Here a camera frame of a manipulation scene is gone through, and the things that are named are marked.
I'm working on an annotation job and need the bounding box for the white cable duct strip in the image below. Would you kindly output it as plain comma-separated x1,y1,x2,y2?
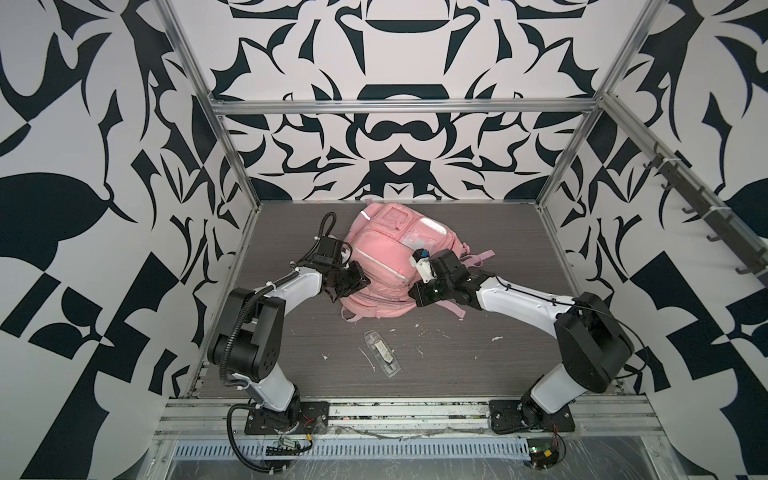
172,437,531,461

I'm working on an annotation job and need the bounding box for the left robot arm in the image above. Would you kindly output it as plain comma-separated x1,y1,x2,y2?
207,212,370,432

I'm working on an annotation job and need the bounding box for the aluminium cage frame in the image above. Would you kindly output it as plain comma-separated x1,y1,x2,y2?
159,1,767,407

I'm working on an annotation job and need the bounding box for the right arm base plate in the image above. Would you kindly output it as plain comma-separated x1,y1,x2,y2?
488,399,576,435

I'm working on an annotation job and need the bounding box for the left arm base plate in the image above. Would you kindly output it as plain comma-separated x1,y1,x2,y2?
244,401,330,436

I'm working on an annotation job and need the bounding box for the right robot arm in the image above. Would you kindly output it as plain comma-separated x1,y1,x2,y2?
409,249,635,425

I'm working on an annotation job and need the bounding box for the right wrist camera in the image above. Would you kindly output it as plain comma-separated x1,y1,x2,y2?
409,248,434,283

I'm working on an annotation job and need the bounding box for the clear plastic packet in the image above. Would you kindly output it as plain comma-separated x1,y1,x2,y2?
364,330,401,378

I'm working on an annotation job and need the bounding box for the wall hook rail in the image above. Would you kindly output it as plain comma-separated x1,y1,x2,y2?
644,143,767,287

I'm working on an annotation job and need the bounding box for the pink student backpack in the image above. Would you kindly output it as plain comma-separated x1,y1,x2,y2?
341,203,495,323

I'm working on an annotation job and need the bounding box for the green lit circuit board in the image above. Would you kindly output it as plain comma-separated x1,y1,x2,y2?
525,441,566,471

